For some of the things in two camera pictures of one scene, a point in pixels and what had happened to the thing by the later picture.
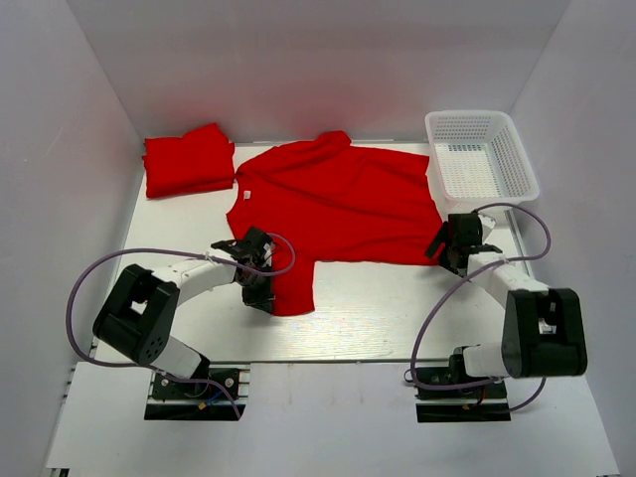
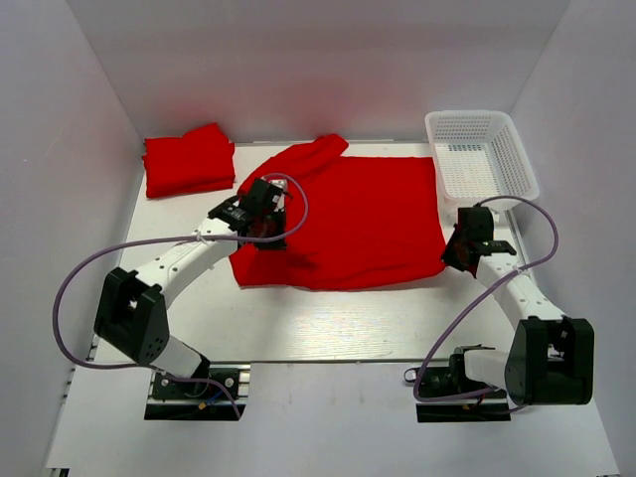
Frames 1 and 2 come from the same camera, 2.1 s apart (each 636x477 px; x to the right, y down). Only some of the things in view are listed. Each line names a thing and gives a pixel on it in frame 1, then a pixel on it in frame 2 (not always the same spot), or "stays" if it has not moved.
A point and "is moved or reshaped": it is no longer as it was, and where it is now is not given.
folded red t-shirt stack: (201, 161) stays
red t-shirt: (337, 201) is moved or reshaped
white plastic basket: (477, 160) stays
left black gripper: (261, 300) -> (278, 244)
